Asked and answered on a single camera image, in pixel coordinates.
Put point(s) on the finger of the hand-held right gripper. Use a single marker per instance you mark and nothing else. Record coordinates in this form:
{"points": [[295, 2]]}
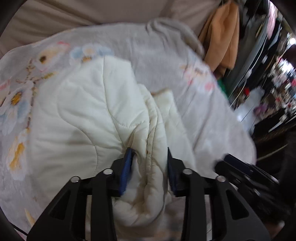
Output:
{"points": [[231, 165]]}

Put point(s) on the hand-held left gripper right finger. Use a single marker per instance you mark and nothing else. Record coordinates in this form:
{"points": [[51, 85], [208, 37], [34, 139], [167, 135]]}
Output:
{"points": [[173, 178]]}

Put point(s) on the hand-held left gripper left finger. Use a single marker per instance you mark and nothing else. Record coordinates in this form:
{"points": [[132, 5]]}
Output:
{"points": [[126, 171]]}

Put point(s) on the white quilted jacket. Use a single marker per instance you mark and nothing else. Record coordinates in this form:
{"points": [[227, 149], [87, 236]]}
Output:
{"points": [[92, 120]]}

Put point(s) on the dark hanging clothes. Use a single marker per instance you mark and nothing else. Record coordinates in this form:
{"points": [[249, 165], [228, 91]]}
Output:
{"points": [[256, 46]]}

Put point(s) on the green cloth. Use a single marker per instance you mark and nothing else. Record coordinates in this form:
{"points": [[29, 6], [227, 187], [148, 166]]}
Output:
{"points": [[223, 87]]}

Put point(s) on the grey floral blanket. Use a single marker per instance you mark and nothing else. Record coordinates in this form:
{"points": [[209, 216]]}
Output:
{"points": [[161, 46]]}

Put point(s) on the orange hanging garment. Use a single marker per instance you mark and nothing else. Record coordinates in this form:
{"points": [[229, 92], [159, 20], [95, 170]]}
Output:
{"points": [[224, 34]]}

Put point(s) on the beige backdrop cloth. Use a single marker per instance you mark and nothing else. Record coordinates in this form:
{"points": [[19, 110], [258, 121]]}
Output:
{"points": [[69, 14]]}

